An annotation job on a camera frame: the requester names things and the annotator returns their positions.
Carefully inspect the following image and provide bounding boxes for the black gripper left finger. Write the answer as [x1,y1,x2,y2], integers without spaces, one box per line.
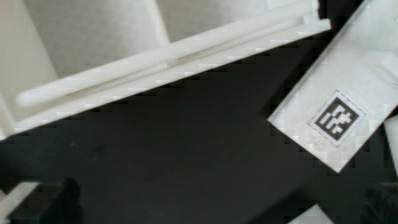
[0,179,83,224]

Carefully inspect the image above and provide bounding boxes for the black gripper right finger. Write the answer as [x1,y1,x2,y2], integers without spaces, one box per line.
[360,183,398,224]

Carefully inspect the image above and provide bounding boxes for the white cabinet body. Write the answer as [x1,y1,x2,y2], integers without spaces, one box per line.
[0,0,330,140]

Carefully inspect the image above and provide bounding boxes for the white door panel with tag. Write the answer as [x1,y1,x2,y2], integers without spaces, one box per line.
[268,0,398,171]

